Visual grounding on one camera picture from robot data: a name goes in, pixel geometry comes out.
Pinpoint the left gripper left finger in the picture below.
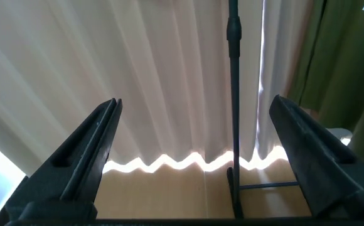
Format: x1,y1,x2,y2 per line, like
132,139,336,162
4,97,124,221

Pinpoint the green printed shirt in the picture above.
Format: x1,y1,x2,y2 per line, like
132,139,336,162
287,0,364,172

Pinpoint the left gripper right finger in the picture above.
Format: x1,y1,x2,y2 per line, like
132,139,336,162
269,94,364,219

